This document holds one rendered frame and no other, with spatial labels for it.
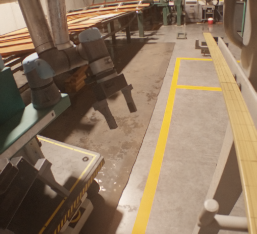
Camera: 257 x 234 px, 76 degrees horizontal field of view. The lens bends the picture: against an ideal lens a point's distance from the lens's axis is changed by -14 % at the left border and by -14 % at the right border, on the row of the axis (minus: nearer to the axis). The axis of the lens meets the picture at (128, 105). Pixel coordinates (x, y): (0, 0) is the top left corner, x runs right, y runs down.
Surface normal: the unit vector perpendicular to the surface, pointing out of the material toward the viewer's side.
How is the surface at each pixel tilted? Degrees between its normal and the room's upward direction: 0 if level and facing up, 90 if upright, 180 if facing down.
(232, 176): 90
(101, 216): 0
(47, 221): 0
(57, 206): 0
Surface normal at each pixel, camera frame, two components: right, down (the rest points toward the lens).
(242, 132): -0.10, -0.85
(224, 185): -0.29, 0.53
